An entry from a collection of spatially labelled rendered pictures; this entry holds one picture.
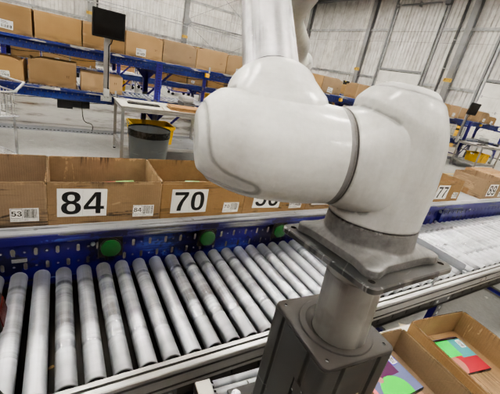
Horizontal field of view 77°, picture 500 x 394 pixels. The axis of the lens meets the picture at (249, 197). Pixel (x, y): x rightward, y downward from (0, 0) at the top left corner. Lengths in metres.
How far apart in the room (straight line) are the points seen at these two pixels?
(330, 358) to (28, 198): 1.04
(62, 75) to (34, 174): 3.98
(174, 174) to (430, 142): 1.30
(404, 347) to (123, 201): 1.10
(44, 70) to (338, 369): 5.24
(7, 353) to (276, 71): 0.94
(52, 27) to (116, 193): 4.57
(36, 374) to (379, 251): 0.84
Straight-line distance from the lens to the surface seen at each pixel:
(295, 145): 0.42
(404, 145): 0.49
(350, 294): 0.60
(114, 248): 1.31
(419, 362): 1.21
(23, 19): 5.70
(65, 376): 1.00
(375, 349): 0.71
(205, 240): 1.40
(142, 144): 3.96
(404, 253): 0.57
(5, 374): 1.04
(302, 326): 0.68
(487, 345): 1.47
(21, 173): 1.56
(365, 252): 0.53
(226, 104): 0.43
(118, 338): 1.05
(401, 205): 0.52
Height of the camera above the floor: 1.52
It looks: 21 degrees down
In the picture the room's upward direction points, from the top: 12 degrees clockwise
